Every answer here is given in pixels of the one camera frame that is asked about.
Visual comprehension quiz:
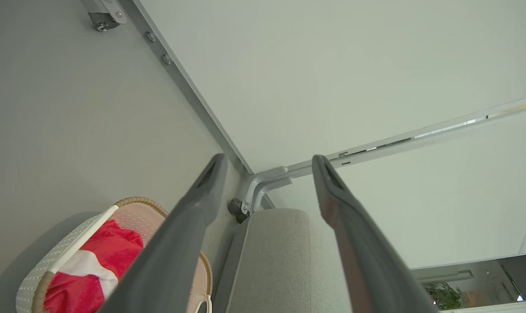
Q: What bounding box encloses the grey metal partition frame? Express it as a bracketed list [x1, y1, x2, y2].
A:
[83, 0, 526, 218]

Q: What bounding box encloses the red and white cloth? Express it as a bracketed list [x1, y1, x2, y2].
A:
[43, 220, 145, 313]

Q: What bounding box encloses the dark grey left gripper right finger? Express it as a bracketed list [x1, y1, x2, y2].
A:
[311, 155, 439, 313]

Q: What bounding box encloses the green potted plant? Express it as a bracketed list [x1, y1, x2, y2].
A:
[424, 282, 465, 310]

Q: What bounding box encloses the white woven laundry basket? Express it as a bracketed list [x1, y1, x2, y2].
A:
[15, 196, 213, 313]

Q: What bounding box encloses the black caster wheel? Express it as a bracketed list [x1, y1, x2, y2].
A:
[227, 198, 250, 223]

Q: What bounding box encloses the grey metal caster bracket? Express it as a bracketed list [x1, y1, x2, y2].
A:
[88, 10, 121, 32]

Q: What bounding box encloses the light grey fabric sofa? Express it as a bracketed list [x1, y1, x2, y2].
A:
[213, 208, 354, 313]

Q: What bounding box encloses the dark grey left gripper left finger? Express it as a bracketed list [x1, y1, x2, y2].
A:
[99, 153, 228, 313]

